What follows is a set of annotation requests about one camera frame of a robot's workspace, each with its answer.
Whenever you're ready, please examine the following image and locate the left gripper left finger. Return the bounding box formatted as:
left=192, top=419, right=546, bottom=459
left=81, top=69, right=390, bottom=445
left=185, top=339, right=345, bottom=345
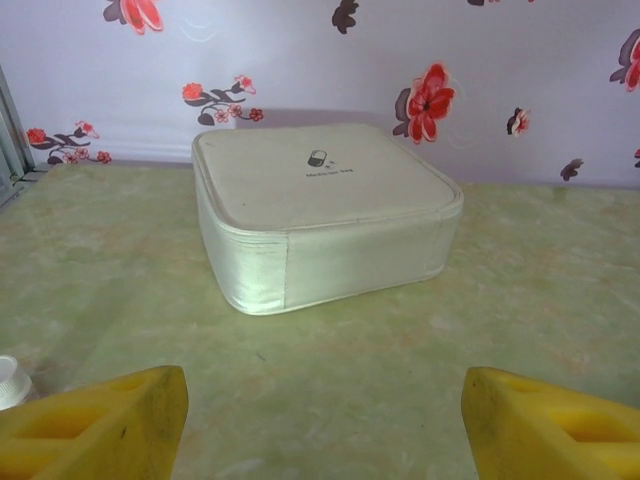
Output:
left=0, top=364, right=190, bottom=480

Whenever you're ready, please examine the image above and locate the aluminium frame post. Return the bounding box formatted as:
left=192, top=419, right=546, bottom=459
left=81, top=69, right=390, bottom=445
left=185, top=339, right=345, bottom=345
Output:
left=0, top=62, right=37, bottom=211

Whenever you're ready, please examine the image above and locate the white square lidded box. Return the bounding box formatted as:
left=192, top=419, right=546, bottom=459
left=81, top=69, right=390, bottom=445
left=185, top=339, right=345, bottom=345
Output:
left=191, top=123, right=465, bottom=317

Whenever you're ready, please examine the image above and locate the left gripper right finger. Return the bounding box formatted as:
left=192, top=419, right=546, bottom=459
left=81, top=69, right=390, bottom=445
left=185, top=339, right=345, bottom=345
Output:
left=460, top=366, right=640, bottom=480

